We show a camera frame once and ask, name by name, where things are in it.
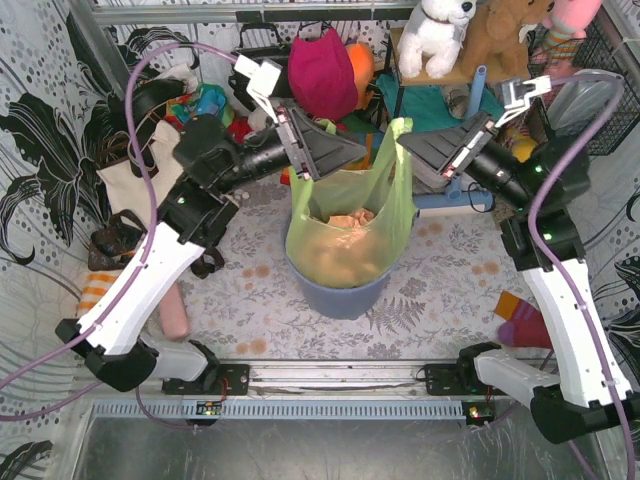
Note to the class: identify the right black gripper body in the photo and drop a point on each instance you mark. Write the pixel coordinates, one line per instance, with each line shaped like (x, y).
(467, 151)

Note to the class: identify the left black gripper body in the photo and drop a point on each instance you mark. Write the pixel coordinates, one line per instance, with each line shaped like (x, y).
(293, 142)

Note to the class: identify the green plastic trash bag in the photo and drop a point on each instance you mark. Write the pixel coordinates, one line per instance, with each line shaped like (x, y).
(384, 189)

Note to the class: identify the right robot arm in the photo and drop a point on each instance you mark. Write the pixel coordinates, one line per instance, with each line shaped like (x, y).
(546, 249)

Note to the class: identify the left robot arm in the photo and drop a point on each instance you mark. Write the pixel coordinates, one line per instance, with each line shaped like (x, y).
(191, 220)

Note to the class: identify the magenta cloth bag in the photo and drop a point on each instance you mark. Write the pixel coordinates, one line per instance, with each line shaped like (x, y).
(321, 76)

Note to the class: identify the colourful printed bag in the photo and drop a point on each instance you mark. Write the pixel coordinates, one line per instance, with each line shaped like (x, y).
(206, 99)

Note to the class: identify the blue trash bin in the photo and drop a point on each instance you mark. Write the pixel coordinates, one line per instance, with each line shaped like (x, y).
(345, 300)

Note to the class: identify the white canvas tote bag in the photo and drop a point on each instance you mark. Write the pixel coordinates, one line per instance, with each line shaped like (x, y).
(125, 191)

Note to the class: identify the brown patterned bag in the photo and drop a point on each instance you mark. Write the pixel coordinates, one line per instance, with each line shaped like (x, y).
(113, 247)

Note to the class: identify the yellow plush duck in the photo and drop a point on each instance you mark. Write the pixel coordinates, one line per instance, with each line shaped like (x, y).
(522, 145)

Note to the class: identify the blue floor sweeper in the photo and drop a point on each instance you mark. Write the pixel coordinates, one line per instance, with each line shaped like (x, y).
(448, 197)

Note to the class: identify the red cloth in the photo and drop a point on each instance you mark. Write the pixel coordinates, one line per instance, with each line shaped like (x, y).
(239, 129)

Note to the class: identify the small white plush toy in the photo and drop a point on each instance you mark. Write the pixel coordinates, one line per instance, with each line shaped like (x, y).
(240, 194)

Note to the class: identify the crumpled brown paper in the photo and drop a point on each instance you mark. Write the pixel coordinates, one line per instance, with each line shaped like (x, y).
(356, 219)

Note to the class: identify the black metal shelf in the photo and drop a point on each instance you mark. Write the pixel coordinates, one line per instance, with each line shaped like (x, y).
(495, 73)

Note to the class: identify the black leather handbag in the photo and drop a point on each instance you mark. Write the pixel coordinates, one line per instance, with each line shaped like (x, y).
(278, 52)

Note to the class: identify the orange plush toy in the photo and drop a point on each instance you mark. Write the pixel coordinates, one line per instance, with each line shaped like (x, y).
(362, 61)

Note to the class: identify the silver foil pouch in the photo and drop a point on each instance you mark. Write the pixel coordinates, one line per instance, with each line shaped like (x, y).
(578, 102)

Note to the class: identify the white plush dog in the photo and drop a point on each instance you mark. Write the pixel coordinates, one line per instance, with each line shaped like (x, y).
(432, 37)

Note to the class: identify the brown teddy bear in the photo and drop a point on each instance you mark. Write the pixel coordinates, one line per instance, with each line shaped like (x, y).
(495, 31)

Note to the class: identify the black round hat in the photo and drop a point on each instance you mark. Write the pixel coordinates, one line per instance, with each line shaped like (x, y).
(146, 97)

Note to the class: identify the pink plush toy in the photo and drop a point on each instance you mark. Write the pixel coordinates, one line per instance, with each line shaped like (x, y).
(566, 27)

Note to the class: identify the striped colourful sock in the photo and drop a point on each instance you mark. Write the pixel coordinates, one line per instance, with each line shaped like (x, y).
(523, 326)

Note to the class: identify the pink glasses case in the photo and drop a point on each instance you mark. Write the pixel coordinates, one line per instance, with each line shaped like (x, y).
(173, 318)

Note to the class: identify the orange checkered towel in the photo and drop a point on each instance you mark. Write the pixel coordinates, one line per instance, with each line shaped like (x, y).
(96, 286)

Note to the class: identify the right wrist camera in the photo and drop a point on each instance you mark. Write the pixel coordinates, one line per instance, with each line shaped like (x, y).
(517, 96)

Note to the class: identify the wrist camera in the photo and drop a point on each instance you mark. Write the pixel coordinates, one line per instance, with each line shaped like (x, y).
(262, 80)
(517, 96)

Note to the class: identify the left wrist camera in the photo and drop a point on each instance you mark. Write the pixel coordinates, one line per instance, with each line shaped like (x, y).
(262, 80)

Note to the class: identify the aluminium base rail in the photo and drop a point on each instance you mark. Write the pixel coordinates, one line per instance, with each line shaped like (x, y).
(330, 377)

